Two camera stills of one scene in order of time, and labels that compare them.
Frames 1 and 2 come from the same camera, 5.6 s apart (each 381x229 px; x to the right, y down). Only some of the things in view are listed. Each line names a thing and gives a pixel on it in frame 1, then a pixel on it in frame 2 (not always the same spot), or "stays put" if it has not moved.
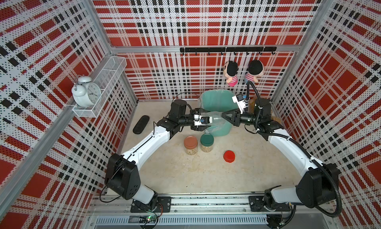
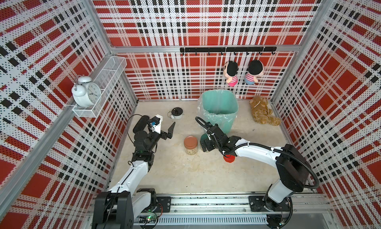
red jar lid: x=229 y=156 stays put
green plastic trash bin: x=218 y=101 stays put
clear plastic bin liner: x=216 y=101 stays put
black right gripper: x=235 y=118 -> x=207 y=141
